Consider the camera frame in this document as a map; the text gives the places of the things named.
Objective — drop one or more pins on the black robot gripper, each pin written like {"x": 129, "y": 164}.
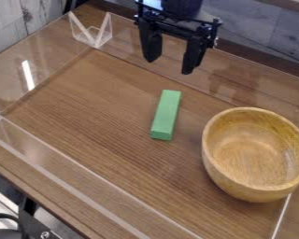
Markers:
{"x": 184, "y": 14}

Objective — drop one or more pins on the green rectangular block stick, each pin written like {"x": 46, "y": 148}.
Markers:
{"x": 165, "y": 116}

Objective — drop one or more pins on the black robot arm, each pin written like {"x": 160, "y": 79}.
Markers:
{"x": 170, "y": 30}

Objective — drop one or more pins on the round wooden bowl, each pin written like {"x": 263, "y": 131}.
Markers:
{"x": 249, "y": 153}

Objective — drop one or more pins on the clear acrylic corner bracket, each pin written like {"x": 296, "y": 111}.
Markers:
{"x": 93, "y": 36}

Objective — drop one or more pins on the clear acrylic tray wall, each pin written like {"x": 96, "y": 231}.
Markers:
{"x": 93, "y": 161}

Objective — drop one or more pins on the black metal table frame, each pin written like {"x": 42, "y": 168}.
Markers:
{"x": 31, "y": 228}

